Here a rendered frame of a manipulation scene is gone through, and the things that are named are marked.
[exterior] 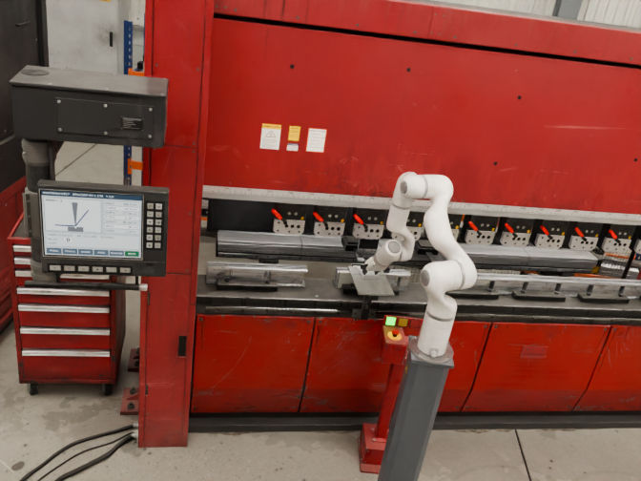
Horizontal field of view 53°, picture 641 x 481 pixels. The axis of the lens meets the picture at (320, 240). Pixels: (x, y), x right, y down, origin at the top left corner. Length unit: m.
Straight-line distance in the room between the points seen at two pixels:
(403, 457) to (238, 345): 0.98
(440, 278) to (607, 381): 1.93
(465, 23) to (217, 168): 1.26
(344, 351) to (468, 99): 1.42
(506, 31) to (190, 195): 1.56
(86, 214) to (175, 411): 1.35
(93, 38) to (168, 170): 4.84
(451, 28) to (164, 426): 2.37
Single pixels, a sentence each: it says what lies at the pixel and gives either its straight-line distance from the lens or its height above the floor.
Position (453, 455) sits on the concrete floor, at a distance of 3.85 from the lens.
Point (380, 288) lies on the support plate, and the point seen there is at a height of 1.00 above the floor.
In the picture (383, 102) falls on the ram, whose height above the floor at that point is 1.86.
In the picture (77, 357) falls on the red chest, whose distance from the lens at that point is 3.72.
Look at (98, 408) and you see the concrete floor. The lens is 3.84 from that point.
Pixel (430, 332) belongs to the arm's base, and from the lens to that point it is 2.68.
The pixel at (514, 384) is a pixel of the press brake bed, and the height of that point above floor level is 0.35.
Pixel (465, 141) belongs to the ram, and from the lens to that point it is 3.16.
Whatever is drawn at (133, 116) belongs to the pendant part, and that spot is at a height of 1.86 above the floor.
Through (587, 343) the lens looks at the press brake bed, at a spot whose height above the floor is 0.65.
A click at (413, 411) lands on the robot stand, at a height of 0.73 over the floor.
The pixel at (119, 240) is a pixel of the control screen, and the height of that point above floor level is 1.39.
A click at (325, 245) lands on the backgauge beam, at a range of 3.50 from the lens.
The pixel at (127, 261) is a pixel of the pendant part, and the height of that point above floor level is 1.30.
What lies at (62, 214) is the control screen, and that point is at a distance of 2.47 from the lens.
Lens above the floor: 2.53
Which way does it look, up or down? 26 degrees down
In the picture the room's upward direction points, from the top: 9 degrees clockwise
